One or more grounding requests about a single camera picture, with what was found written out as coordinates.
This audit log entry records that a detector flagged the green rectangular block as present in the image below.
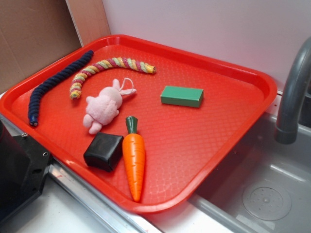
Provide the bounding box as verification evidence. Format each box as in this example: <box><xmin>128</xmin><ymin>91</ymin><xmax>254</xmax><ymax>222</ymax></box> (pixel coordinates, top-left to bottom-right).
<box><xmin>160</xmin><ymin>86</ymin><xmax>204</xmax><ymax>108</ymax></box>

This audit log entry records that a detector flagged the red plastic tray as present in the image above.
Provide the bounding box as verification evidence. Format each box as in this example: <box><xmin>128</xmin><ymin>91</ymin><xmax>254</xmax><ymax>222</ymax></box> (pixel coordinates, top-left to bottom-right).
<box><xmin>0</xmin><ymin>35</ymin><xmax>277</xmax><ymax>214</ymax></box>

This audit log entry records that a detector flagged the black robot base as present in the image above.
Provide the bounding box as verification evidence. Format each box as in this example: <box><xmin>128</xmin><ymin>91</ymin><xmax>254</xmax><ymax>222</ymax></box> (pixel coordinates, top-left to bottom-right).
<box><xmin>0</xmin><ymin>123</ymin><xmax>52</xmax><ymax>225</ymax></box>

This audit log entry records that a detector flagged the pink plush bunny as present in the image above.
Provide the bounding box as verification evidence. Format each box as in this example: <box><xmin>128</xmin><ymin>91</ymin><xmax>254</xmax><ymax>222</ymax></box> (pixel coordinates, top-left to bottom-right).
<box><xmin>83</xmin><ymin>78</ymin><xmax>137</xmax><ymax>134</ymax></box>

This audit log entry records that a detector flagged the grey faucet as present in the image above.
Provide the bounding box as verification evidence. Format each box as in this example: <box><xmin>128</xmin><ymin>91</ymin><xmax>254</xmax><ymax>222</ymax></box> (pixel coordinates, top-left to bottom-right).
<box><xmin>274</xmin><ymin>38</ymin><xmax>311</xmax><ymax>144</ymax></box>

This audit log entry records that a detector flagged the orange toy carrot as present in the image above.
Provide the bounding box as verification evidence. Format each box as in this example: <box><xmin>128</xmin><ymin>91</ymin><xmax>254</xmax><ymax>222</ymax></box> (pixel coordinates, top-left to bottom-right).
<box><xmin>122</xmin><ymin>116</ymin><xmax>146</xmax><ymax>202</ymax></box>

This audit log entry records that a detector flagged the grey sink basin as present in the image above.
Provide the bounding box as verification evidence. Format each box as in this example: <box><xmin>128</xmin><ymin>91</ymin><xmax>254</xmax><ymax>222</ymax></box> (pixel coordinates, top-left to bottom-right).
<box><xmin>190</xmin><ymin>114</ymin><xmax>311</xmax><ymax>233</ymax></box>

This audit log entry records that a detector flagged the brown cardboard panel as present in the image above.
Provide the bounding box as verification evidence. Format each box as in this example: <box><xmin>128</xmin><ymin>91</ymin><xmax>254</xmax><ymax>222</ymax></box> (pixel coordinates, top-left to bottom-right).
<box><xmin>0</xmin><ymin>0</ymin><xmax>110</xmax><ymax>93</ymax></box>

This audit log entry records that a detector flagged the dark blue twisted rope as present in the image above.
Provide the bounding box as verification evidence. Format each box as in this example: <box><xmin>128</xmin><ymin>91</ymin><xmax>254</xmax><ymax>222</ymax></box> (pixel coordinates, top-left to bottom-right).
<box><xmin>28</xmin><ymin>50</ymin><xmax>94</xmax><ymax>127</ymax></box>

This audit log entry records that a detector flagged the multicolour twisted rope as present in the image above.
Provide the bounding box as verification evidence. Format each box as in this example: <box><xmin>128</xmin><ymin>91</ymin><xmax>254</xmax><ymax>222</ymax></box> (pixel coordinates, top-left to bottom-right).
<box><xmin>69</xmin><ymin>57</ymin><xmax>157</xmax><ymax>100</ymax></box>

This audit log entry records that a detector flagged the black cube block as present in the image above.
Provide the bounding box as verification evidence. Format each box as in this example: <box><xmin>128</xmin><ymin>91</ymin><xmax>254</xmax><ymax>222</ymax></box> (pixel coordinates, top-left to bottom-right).
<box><xmin>84</xmin><ymin>133</ymin><xmax>124</xmax><ymax>172</ymax></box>

